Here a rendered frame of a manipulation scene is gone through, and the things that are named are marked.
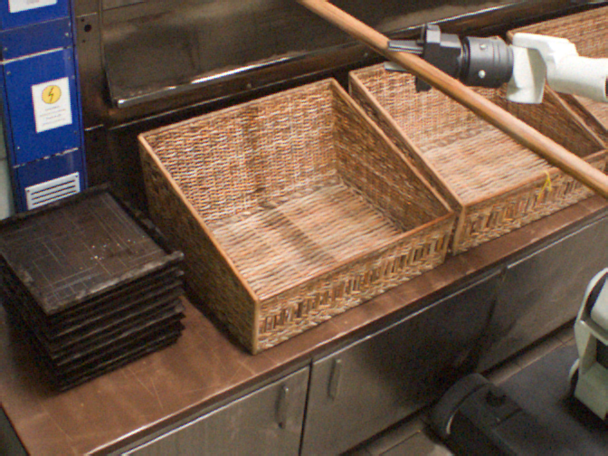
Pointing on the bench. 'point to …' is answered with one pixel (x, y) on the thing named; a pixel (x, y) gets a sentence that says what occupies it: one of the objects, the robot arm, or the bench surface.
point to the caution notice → (52, 104)
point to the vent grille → (52, 190)
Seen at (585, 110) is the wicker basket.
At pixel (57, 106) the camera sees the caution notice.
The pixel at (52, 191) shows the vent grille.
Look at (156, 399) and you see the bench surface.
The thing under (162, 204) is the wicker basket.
